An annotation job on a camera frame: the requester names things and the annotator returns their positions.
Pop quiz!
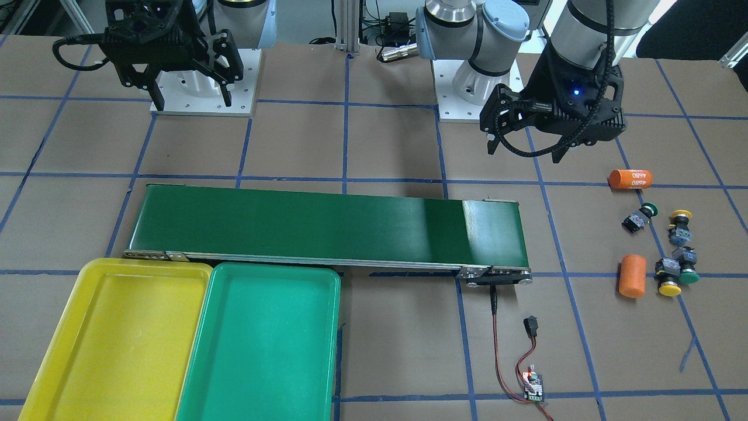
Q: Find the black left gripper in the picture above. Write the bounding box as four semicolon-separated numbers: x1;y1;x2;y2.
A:
479;44;626;164

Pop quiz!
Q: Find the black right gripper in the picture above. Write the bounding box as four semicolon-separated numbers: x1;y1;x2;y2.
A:
99;1;244;112

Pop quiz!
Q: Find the orange cylinder with 4680 label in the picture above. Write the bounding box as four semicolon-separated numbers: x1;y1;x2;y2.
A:
607;170;653;189

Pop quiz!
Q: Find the green push button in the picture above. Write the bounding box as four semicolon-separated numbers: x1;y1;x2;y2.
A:
621;202;658;233
671;246;701;284

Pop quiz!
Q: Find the plain orange cylinder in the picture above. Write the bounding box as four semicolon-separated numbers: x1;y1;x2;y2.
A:
618;255;647;299

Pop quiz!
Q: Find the yellow push button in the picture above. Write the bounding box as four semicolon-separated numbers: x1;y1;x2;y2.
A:
668;209;692;246
654;257;682;298

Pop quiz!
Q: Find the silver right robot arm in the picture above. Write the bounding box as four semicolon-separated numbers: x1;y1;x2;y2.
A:
98;1;278;117

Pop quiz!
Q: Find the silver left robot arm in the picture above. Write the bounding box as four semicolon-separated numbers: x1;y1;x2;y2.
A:
415;1;657;163

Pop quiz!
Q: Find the green conveyor belt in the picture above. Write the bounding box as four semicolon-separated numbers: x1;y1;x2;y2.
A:
123;184;532;286

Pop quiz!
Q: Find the silver metal connector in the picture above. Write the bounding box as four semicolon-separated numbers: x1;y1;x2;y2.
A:
376;43;418;63

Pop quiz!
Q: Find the black power adapter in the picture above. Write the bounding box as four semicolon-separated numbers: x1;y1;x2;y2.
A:
382;12;410;41

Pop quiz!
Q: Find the small motor controller board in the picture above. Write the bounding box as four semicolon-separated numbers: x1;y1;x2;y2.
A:
521;370;545;404

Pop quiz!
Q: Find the green plastic tray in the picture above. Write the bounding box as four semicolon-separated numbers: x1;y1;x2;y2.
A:
176;262;341;420

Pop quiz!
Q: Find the yellow plastic tray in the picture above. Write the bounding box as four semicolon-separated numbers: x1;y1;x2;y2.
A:
19;258;213;420

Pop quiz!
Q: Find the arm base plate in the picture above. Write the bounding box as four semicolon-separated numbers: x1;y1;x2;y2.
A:
150;50;264;117
432;60;524;123

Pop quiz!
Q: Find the red black power cable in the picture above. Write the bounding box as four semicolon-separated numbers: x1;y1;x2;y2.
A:
488;285;555;421

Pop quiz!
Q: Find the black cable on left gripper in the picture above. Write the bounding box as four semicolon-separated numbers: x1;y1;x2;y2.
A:
494;0;617;158

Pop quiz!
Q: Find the aluminium frame post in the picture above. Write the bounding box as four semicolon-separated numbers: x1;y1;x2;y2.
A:
331;1;363;56

